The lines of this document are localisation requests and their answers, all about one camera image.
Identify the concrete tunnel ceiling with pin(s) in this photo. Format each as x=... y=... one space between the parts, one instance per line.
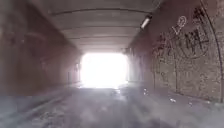
x=100 y=26

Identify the brick tunnel wall with graffiti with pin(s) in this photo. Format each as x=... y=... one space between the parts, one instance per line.
x=186 y=66

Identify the dark brick tunnel wall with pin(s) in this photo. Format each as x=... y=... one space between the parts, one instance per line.
x=33 y=60

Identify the white tube lamp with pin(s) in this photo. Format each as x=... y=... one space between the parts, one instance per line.
x=145 y=21

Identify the grey asphalt tunnel path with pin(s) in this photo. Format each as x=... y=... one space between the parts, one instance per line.
x=100 y=110

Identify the thin pipe on wall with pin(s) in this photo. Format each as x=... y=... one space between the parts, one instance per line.
x=218 y=50

